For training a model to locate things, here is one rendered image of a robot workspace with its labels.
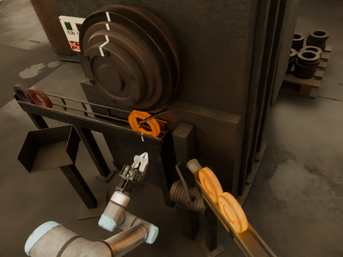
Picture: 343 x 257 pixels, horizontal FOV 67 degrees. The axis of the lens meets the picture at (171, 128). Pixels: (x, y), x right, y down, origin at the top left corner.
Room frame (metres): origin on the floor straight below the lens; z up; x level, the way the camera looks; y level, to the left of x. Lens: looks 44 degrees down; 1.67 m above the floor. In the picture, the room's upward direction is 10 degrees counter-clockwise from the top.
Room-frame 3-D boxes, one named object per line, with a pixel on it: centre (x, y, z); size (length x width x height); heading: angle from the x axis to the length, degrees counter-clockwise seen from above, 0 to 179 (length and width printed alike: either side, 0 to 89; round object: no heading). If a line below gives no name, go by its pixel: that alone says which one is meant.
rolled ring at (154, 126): (1.01, 0.14, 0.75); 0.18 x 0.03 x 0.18; 53
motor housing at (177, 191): (0.71, -0.05, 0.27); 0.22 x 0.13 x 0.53; 54
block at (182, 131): (0.89, -0.06, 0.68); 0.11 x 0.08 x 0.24; 144
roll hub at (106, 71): (0.93, 0.20, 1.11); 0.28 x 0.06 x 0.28; 54
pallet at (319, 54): (2.49, -1.17, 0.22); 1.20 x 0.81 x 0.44; 52
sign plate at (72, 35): (1.30, 0.35, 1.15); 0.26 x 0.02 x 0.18; 54
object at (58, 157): (1.05, 0.69, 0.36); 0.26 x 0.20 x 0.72; 89
